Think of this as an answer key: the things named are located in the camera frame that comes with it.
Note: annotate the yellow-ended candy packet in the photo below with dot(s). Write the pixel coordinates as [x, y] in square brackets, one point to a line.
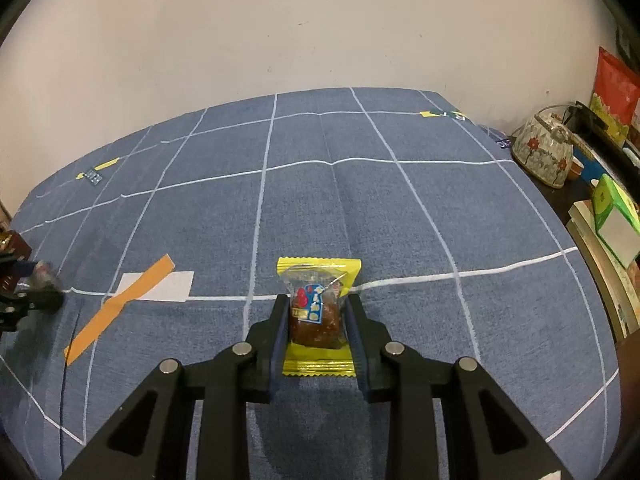
[317, 305]

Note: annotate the black rack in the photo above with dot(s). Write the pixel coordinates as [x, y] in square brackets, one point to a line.
[590, 120]

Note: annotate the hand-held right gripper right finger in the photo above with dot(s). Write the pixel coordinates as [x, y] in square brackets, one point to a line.
[357, 340]

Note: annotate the red paper bag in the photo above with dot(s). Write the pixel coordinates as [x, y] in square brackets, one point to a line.
[615, 90]

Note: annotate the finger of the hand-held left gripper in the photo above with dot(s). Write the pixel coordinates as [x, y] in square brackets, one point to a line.
[40, 299]

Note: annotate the blue checked tablecloth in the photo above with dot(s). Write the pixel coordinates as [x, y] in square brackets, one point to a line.
[350, 200]

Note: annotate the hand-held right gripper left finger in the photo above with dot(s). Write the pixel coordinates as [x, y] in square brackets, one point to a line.
[277, 325]

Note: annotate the blue box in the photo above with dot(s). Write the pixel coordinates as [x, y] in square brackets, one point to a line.
[592, 162]

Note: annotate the floral ceramic pot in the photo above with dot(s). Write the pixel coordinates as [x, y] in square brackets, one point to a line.
[542, 155]

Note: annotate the green box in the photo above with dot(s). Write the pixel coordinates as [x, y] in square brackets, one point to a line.
[607, 197]

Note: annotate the stack of books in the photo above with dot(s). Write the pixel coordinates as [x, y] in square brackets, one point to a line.
[600, 270]

